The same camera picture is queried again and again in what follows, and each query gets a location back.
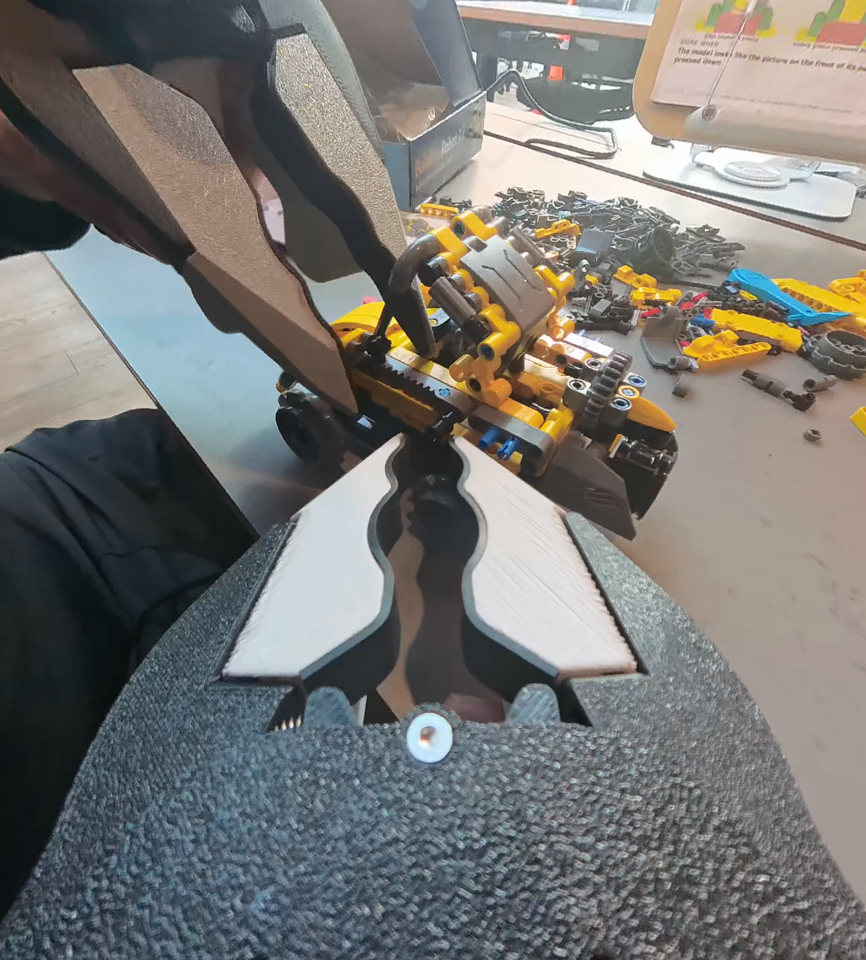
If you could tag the cluttered background table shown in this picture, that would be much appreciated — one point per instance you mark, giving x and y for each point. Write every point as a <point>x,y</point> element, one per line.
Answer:
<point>553,15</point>

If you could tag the dark grey gear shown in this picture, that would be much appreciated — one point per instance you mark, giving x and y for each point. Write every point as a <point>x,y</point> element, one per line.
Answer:
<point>609,390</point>

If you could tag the person's left forearm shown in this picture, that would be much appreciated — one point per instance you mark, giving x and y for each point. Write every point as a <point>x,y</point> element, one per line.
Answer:
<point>5,232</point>

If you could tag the yellow toy brick vehicle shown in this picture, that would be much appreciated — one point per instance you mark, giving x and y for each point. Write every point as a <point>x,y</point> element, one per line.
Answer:
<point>508,300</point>

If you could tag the black tyre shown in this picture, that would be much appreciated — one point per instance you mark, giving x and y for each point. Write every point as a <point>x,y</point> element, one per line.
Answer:
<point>658,244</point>

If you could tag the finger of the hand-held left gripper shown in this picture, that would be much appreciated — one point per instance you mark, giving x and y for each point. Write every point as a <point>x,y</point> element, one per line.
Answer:
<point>335,120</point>
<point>200,195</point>

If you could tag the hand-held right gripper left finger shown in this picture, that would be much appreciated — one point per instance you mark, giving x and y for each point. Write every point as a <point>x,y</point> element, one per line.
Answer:
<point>313,592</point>

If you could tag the white sign base plate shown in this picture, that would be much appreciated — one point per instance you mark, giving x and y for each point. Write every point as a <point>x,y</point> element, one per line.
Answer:
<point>748,187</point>

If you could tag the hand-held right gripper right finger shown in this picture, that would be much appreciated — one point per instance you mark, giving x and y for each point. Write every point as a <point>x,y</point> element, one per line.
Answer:
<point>553,592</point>

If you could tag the orange plastic object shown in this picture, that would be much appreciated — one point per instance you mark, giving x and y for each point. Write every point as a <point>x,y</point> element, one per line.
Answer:
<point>556,73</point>

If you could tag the pile of loose brick pieces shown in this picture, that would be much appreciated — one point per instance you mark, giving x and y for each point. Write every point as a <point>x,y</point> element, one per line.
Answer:
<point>628,225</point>

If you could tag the dark blue kit box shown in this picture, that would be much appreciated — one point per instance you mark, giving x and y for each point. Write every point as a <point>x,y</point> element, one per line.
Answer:
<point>440,142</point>

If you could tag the instruction sign board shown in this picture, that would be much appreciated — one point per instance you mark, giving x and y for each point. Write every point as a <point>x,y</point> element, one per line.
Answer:
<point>778,90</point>

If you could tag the person's left hand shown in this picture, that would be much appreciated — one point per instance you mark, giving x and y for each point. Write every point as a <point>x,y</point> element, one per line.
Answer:
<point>13,142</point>

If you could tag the grey toothed rack piece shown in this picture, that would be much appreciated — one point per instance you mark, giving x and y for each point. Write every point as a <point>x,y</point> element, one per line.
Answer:
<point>418,386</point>

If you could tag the dark grey toothed wheel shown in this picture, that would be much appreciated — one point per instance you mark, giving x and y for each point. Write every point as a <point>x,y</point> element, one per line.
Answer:
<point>842,354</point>

